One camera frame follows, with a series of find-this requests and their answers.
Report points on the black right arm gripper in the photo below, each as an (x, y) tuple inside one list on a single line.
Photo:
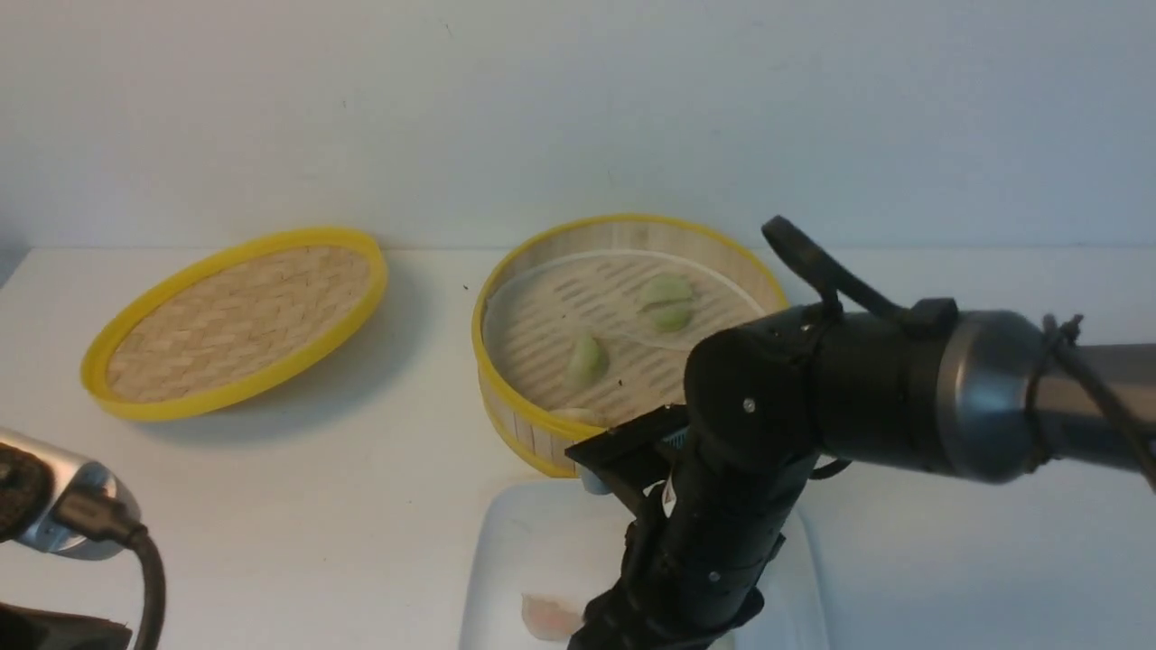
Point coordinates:
[(690, 574)]

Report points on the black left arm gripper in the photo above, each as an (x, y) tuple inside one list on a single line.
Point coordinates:
[(26, 628)]

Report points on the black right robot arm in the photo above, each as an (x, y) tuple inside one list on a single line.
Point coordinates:
[(799, 395)]

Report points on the white rectangular plate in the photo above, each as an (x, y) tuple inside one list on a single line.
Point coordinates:
[(552, 539)]

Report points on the pink dumpling on plate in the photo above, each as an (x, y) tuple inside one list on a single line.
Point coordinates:
[(549, 619)]

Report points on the green dumpling steamer centre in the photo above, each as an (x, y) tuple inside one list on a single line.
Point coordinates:
[(587, 362)]

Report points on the green dumpling in steamer front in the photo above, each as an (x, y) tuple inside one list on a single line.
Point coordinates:
[(670, 317)]

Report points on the green dumpling in steamer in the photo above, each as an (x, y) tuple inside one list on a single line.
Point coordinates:
[(670, 317), (662, 289)]

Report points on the bamboo steamer basket yellow rim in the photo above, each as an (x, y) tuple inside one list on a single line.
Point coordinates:
[(584, 277)]

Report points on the green dumpling in steamer back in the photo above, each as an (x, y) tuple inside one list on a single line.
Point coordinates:
[(662, 289)]

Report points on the woven bamboo steamer lid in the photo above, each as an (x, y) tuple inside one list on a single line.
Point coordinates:
[(235, 324)]

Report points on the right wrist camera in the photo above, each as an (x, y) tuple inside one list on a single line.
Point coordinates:
[(627, 460)]

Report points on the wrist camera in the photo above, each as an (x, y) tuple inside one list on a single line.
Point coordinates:
[(61, 503), (627, 460)]

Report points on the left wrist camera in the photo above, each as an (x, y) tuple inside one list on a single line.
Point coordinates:
[(61, 503)]

